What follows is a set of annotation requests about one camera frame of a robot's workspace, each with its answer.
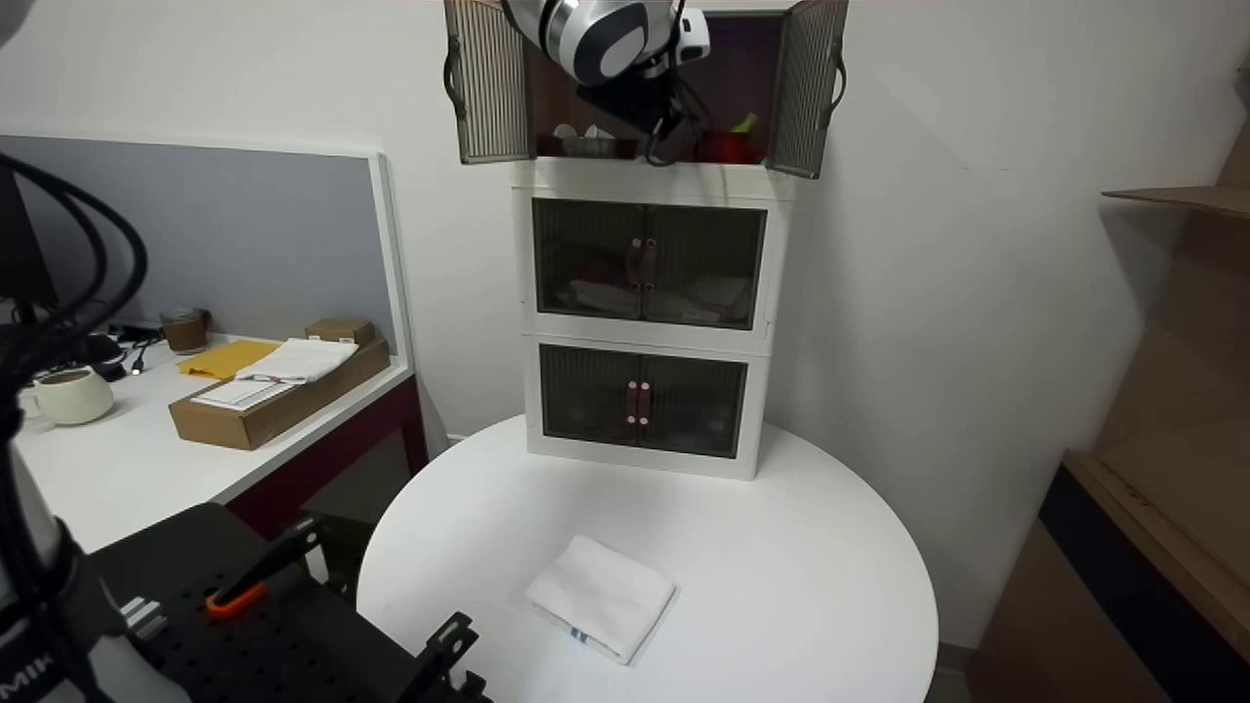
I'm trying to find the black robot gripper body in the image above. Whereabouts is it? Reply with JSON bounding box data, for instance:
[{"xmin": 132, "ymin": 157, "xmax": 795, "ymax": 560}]
[{"xmin": 601, "ymin": 77, "xmax": 704, "ymax": 163}]

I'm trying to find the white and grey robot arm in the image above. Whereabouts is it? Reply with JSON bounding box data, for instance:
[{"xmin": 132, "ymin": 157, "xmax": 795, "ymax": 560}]
[{"xmin": 501, "ymin": 0, "xmax": 710, "ymax": 153}]

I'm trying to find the red cup on shelf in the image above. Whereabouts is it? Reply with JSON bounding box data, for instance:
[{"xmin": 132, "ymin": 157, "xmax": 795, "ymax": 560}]
[{"xmin": 698, "ymin": 112, "xmax": 762, "ymax": 163}]

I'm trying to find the white three-tier storage cabinet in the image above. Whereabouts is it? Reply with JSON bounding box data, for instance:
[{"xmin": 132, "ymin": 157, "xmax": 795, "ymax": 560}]
[{"xmin": 443, "ymin": 0, "xmax": 847, "ymax": 476}]

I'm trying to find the open cardboard tray box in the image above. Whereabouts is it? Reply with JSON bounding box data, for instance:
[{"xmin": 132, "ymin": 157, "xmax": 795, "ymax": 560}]
[{"xmin": 170, "ymin": 316, "xmax": 392, "ymax": 450}]

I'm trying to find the grey partition panel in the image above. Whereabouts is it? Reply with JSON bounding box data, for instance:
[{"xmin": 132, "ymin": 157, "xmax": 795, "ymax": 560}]
[{"xmin": 0, "ymin": 138, "xmax": 409, "ymax": 358}]

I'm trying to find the folded white cloth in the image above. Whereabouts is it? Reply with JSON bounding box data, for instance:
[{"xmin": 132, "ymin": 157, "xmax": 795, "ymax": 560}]
[{"xmin": 529, "ymin": 537, "xmax": 678, "ymax": 663}]

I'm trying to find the yellow envelope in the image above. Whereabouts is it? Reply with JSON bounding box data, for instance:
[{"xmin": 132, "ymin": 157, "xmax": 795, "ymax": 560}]
[{"xmin": 180, "ymin": 340, "xmax": 270, "ymax": 381}]

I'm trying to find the white round desk device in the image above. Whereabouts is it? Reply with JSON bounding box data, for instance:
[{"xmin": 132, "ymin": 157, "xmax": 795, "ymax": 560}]
[{"xmin": 32, "ymin": 366, "xmax": 118, "ymax": 427}]

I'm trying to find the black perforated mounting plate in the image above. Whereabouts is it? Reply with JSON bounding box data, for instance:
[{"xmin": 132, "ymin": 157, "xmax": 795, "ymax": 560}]
[{"xmin": 89, "ymin": 503, "xmax": 437, "ymax": 703}]

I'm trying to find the black clamp with orange handle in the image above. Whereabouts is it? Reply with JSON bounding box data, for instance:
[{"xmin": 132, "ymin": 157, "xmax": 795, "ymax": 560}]
[{"xmin": 202, "ymin": 519, "xmax": 321, "ymax": 625}]

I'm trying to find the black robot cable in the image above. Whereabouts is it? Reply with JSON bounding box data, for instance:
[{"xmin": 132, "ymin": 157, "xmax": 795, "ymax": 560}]
[{"xmin": 0, "ymin": 153, "xmax": 153, "ymax": 396}]

